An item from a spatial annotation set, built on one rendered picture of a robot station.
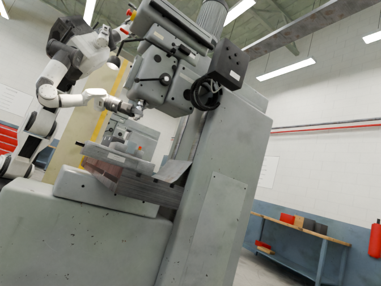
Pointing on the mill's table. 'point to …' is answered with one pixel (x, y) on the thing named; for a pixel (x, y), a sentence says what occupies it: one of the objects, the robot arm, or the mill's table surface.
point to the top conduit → (181, 24)
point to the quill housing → (159, 98)
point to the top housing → (140, 21)
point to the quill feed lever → (165, 79)
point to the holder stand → (111, 140)
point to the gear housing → (156, 32)
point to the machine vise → (118, 158)
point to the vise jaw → (118, 146)
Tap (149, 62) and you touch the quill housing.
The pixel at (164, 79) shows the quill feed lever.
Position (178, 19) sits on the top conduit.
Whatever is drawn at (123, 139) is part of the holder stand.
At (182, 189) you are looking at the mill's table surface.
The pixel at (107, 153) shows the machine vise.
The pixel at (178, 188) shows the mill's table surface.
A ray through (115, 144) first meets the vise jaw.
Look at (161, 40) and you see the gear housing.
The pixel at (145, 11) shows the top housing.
